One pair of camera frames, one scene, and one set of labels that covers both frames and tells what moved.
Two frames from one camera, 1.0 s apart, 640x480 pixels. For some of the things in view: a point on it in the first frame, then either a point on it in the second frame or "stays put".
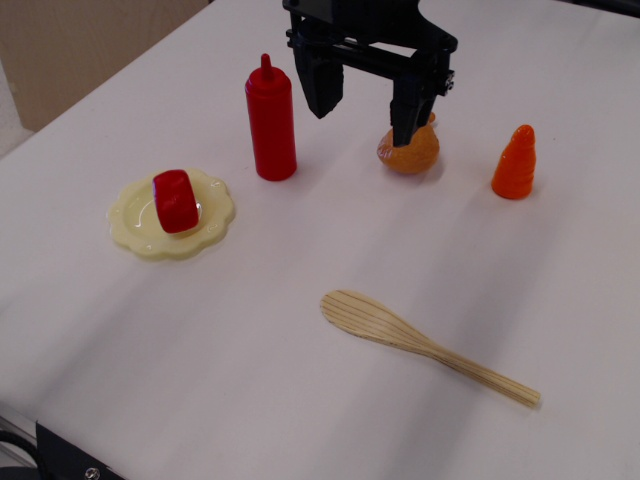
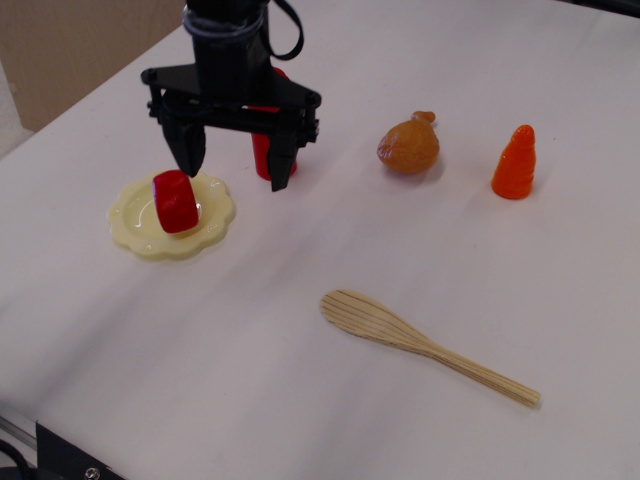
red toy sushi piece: (176, 200) stays put
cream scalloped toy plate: (133, 224) stays put
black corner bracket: (60, 459) stays put
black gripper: (393, 38) to (232, 80)
